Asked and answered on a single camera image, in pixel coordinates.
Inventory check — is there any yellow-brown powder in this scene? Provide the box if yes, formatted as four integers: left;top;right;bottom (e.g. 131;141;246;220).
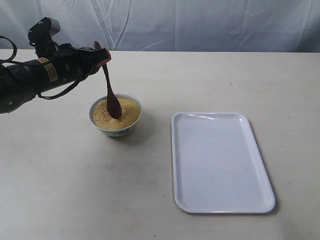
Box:
92;98;141;130

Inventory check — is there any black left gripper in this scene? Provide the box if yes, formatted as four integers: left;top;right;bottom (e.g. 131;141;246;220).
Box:
52;43;111;83

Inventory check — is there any dark brown wooden spoon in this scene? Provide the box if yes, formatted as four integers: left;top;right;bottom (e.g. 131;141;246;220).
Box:
93;41;122;119

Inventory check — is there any white rectangular plastic tray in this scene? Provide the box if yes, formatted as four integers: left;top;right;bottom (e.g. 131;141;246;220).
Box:
171;112;276;214

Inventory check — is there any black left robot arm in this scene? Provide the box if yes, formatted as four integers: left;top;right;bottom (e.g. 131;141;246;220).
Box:
0;43;111;114

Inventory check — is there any grey wrinkled backdrop curtain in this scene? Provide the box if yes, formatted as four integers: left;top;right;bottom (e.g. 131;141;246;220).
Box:
0;0;320;53

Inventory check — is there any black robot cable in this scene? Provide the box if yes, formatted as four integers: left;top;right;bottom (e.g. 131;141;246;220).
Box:
0;34;83;100

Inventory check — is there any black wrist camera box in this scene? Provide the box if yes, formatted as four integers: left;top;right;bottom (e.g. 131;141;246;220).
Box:
28;17;61;57

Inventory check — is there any white patterned ceramic bowl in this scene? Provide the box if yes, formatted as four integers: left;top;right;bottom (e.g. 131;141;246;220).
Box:
89;94;143;137

